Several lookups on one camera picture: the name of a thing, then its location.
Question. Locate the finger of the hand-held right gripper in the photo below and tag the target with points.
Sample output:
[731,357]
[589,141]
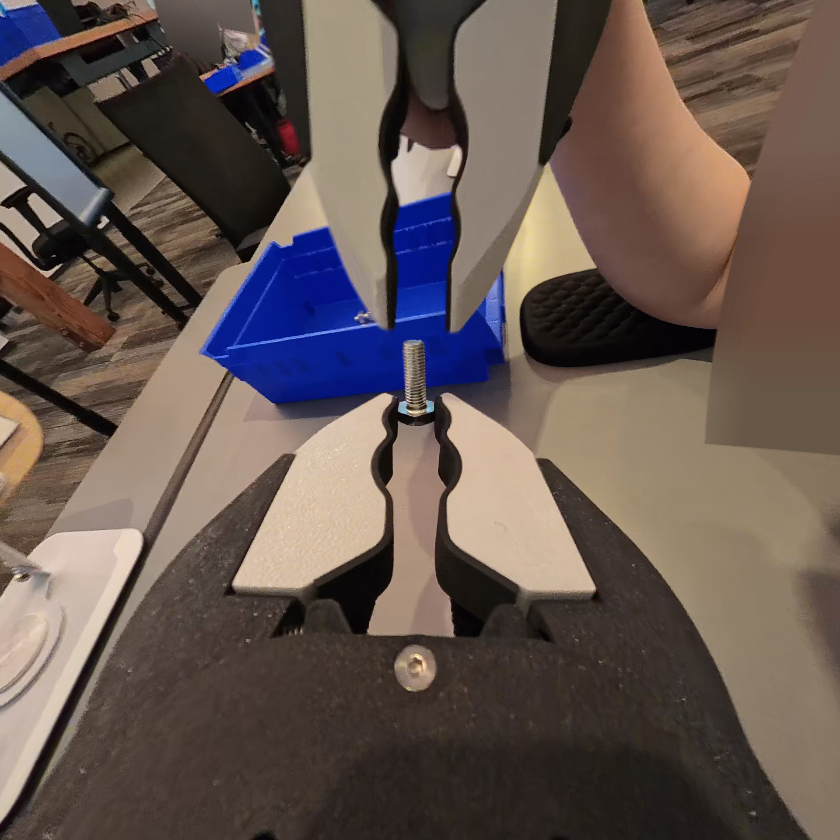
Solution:
[505,131]
[348,131]

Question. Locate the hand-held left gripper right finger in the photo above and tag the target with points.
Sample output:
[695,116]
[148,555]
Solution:
[518,518]

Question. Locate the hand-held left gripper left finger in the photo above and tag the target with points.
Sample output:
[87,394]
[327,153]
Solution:
[315,512]

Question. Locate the blue plastic bin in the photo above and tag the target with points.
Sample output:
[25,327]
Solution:
[295,367]

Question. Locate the person's right forearm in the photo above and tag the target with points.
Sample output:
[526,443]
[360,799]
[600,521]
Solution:
[643,197]

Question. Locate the person's right hand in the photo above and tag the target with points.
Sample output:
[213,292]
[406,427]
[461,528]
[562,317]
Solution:
[430,128]

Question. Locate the red canister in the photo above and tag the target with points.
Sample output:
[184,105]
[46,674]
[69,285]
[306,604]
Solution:
[285,136]

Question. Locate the blue storage bin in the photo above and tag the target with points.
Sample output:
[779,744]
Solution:
[222,79]
[16,33]

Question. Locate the black high-back chair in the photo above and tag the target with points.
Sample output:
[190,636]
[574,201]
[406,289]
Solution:
[197,157]

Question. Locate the black pole stand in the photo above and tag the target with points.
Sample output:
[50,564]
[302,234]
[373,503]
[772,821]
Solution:
[151,262]

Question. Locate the white board stand base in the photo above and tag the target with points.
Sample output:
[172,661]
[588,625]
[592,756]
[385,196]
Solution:
[79,590]

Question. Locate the wooden office desk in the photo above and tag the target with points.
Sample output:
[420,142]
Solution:
[79,39]

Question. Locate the wooden instruction board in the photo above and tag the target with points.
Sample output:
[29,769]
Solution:
[23,446]

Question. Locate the grey framed panel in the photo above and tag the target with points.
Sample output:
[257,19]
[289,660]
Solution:
[46,164]

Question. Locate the black office chair with armrests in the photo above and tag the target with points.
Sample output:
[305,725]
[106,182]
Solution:
[52,243]

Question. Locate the wooden beam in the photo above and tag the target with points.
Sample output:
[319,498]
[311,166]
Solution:
[52,302]

